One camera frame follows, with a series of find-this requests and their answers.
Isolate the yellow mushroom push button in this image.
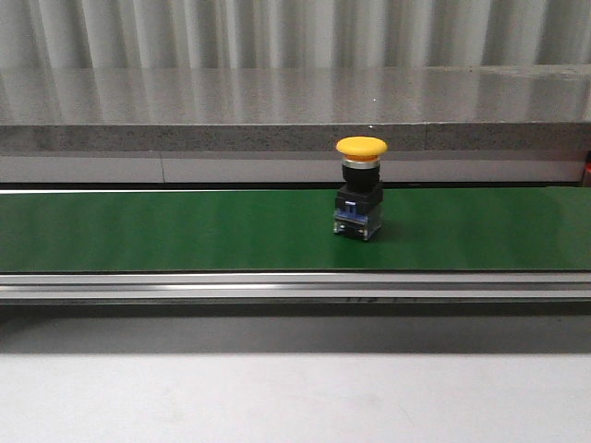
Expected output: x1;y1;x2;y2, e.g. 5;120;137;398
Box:
333;136;388;241

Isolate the grey stone counter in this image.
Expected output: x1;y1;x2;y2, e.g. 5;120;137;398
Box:
1;66;590;187

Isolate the green conveyor belt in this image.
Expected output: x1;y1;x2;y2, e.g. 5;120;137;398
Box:
1;186;590;273

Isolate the red plastic bin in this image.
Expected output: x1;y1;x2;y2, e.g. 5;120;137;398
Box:
581;152;591;187

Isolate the white pleated curtain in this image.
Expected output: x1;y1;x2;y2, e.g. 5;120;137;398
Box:
1;1;590;68

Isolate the aluminium conveyor frame rail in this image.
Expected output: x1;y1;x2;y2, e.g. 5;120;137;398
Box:
1;271;590;317

